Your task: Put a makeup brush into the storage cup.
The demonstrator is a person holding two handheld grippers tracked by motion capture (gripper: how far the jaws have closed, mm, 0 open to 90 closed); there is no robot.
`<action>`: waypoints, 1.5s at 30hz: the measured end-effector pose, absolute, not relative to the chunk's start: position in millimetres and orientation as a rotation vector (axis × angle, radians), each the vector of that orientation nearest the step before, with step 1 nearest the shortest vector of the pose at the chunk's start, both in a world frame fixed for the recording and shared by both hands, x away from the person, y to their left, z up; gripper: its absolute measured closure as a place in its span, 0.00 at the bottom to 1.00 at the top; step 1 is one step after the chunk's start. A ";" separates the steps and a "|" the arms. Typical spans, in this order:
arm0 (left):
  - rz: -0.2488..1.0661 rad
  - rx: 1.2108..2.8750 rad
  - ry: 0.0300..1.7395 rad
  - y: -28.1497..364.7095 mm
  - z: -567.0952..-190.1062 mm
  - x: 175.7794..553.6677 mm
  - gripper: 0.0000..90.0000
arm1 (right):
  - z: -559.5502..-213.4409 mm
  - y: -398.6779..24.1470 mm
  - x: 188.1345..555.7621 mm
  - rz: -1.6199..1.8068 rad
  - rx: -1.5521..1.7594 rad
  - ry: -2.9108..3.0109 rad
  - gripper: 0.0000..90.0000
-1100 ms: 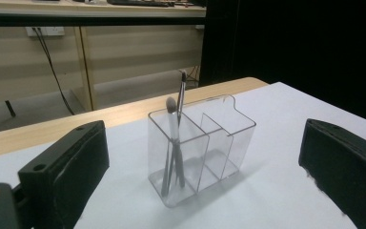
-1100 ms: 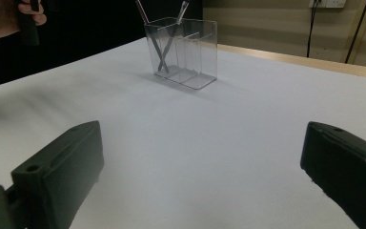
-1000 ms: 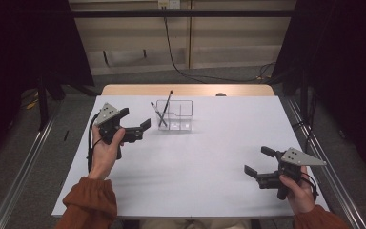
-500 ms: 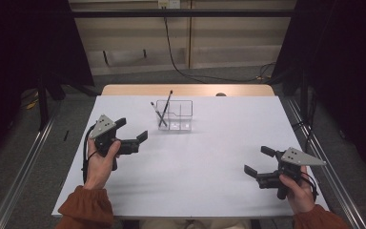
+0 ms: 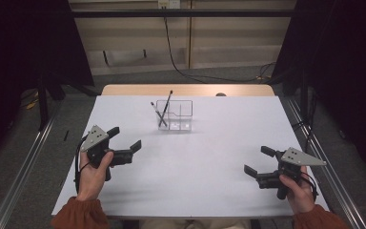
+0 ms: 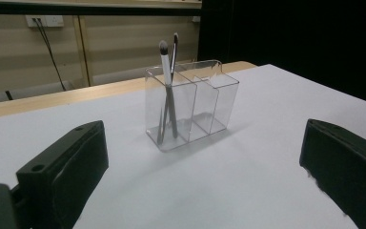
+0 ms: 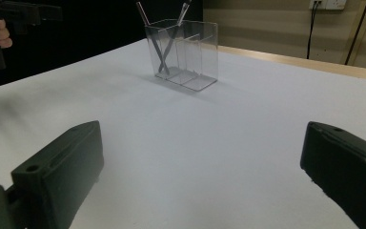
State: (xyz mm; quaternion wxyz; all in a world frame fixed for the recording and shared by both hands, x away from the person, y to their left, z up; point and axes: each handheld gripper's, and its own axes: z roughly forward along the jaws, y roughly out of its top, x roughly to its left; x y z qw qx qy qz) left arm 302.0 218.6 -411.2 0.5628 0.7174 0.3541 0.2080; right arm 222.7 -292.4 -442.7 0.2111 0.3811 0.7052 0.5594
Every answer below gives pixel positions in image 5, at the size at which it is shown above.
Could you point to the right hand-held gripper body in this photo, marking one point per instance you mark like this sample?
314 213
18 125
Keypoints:
301 157

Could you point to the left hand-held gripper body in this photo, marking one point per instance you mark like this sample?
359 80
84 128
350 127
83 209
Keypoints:
94 138

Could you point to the black pen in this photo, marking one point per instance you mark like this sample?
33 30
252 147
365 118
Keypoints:
155 108

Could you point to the clear plastic organizer box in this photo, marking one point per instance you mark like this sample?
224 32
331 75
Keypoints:
178 122

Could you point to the black makeup brush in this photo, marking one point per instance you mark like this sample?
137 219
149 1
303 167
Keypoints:
168 100

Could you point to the person's right hand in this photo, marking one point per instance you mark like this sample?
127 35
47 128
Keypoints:
300 197

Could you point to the person's left hand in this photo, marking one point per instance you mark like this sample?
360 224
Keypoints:
92 181

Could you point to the white table mat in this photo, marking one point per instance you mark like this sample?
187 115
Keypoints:
187 191

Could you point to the black curtain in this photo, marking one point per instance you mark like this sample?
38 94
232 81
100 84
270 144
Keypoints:
19 47
346 47

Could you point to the black horizontal bar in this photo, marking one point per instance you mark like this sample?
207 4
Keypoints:
203 13

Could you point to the metal floor rail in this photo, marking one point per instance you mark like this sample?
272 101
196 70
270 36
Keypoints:
22 178
343 197

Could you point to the black stand post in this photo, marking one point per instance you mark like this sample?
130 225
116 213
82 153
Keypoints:
43 101
304 92

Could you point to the white wall socket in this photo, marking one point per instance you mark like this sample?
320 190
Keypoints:
169 4

